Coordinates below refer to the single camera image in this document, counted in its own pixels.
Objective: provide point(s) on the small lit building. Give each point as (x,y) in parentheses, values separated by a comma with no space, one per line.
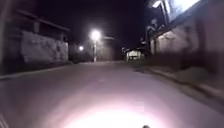
(133,55)

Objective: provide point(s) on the street lamp pole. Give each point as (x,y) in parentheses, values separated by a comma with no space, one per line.
(95,46)

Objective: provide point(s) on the grey asphalt road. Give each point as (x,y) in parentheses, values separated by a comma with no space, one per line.
(100,86)

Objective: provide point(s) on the robot's own part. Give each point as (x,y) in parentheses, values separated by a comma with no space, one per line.
(145,126)

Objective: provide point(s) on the raised kerb strip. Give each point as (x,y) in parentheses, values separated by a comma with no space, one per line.
(186,80)

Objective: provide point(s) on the building with lit eaves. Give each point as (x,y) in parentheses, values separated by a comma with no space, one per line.
(186,36)

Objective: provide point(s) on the building with pale wall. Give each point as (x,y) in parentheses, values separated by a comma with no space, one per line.
(40,46)

